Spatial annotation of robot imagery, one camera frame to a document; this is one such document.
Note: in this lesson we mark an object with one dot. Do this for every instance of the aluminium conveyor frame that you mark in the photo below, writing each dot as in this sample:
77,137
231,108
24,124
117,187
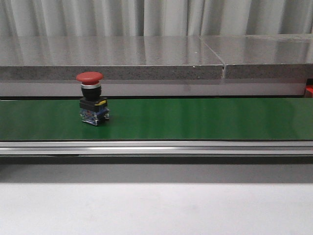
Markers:
154,152

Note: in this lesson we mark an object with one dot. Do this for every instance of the grey stone counter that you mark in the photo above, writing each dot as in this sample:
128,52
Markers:
251,65

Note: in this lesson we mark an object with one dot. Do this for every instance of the grey curtain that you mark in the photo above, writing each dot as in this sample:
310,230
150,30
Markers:
154,17

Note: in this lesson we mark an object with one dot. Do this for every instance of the red mushroom push button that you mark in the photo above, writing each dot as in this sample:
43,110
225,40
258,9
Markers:
93,107

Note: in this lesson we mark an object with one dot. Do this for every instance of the red plastic tray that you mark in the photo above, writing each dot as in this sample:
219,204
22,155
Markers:
309,91

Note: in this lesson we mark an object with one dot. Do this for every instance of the green conveyor belt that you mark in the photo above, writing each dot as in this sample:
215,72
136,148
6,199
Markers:
161,119

